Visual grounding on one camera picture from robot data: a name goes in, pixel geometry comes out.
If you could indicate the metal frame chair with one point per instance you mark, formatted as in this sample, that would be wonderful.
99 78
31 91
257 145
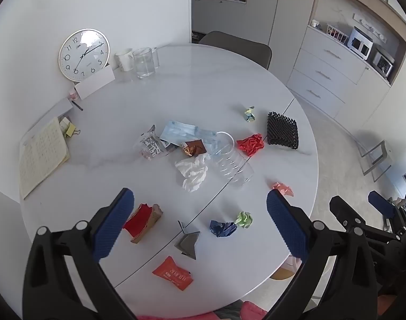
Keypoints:
376 160

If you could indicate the silver countertop appliance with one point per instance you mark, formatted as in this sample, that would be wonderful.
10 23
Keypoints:
382 61

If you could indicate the pink clothing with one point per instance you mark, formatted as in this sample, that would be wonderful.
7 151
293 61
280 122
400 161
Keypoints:
203 313

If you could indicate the clear drinking glass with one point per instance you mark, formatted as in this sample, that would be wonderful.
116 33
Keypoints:
156 58

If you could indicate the white ceramic mug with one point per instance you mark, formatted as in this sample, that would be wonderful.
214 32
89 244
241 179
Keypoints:
124 60

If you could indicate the black foam net sleeve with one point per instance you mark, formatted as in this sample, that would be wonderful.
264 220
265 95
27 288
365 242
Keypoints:
283 130

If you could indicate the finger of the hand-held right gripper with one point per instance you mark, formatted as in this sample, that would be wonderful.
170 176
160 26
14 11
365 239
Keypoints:
343 211
381 203

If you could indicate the tall white cabinet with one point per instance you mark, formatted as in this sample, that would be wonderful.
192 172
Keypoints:
289 6

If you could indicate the clear glass mug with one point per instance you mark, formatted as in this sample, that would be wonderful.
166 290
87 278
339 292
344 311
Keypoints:
143 63

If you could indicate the grey upholstered chair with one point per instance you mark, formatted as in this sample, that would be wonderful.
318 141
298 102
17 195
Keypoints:
243 48

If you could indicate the white countertop oven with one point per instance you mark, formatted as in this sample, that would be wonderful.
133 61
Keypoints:
359 43

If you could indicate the red paper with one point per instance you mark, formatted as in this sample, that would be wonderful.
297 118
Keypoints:
251 144

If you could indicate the pink clip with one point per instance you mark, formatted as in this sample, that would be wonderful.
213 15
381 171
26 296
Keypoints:
73 95

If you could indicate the crumpled yellow blue paper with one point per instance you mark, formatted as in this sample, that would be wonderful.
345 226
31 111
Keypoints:
249 115

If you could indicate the blue face mask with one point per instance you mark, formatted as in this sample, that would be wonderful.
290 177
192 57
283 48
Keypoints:
178 130
208 138

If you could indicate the yellow binder clip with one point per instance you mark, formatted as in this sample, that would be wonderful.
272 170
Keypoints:
69 128

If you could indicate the cream grid notebook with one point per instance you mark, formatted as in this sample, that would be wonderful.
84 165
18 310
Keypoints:
39 153

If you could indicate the white paper card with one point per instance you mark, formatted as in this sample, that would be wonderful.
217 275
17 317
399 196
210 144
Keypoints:
94 81

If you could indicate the crumpled green paper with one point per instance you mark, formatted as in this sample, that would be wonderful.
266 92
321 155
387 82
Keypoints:
243 219

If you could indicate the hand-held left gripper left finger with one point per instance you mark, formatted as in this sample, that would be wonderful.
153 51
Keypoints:
113 226

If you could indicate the white flat box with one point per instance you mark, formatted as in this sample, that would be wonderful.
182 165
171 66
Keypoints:
53 111

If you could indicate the black pen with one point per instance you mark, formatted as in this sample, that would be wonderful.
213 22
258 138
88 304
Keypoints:
77 105

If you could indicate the round white wall clock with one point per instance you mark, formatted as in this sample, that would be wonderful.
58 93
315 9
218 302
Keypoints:
84 55

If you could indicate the crumpled pink paper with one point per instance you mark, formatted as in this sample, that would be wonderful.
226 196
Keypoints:
283 188

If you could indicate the brown foil wrapper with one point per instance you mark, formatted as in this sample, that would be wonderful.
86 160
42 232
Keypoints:
193 147

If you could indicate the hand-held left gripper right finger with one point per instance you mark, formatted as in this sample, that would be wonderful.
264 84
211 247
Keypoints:
288 226

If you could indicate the white drawer unit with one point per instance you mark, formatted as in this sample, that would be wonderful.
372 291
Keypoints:
323 70

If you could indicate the crumpled dark blue paper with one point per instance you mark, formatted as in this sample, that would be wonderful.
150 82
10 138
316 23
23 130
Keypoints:
221 228

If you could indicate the clear plastic cup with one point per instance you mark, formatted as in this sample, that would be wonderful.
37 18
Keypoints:
234 168

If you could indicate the red torn cardboard piece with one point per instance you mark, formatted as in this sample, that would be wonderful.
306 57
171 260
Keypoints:
139 221

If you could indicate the orange snack packet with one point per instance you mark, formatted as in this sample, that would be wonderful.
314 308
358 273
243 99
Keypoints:
173 273

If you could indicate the grey folded paper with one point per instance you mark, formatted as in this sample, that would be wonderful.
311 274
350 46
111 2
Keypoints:
188 243

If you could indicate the crumpled white tissue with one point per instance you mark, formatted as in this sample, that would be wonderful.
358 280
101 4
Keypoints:
193 173

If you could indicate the printed clear plastic wrapper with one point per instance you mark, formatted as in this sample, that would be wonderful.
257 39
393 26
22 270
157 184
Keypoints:
151 145

